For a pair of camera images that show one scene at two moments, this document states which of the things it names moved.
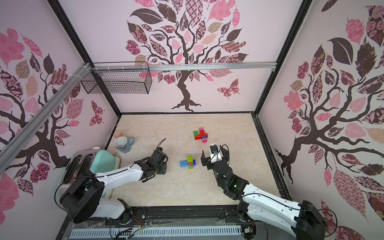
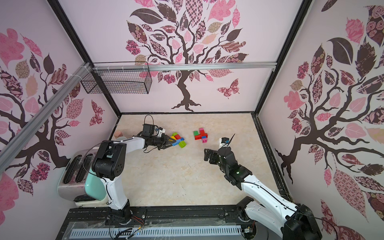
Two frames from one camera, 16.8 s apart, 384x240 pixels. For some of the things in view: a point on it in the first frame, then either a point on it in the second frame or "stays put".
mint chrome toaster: x=96 y=160 stays put
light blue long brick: x=184 y=164 to x=175 y=143
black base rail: x=167 y=214 stays put
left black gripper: x=164 y=168 to x=165 y=140
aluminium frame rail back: x=184 y=66 stays put
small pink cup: x=118 y=134 stays put
